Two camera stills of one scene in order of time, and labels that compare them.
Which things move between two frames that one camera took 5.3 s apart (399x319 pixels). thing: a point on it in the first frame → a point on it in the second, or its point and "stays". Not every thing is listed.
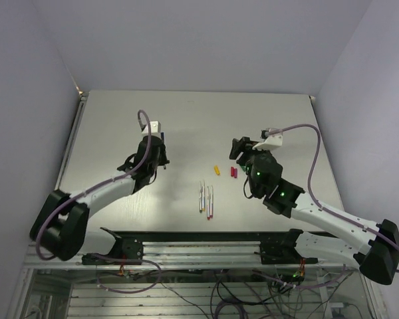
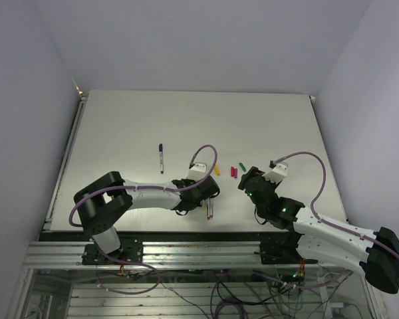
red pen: x=208 y=204 stays
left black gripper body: x=161 y=161 → x=187 y=181
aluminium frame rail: x=189 y=255 stays
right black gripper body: x=247 y=157 → x=255 y=172
